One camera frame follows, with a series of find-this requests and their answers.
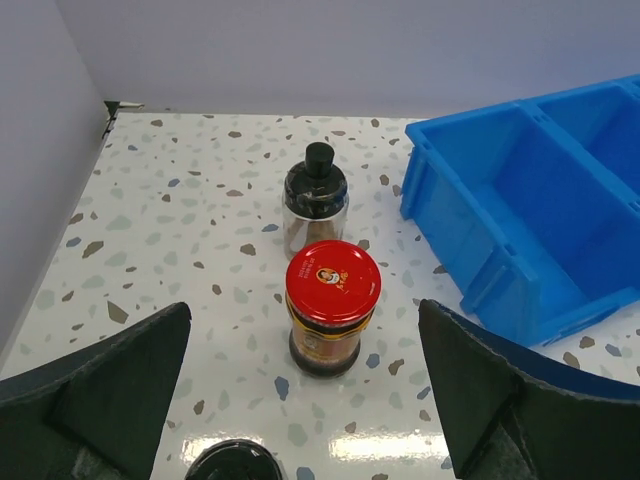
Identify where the red lid sauce jar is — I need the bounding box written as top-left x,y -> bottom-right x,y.
284,240 -> 382,378

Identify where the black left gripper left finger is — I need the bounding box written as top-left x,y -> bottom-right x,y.
1,302 -> 191,479

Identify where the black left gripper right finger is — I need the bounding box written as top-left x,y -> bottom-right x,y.
418,299 -> 639,479

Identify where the black cap white spice jar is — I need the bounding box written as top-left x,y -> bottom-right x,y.
185,439 -> 285,480

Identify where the blue three-compartment plastic bin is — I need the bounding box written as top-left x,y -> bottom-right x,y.
400,76 -> 639,346

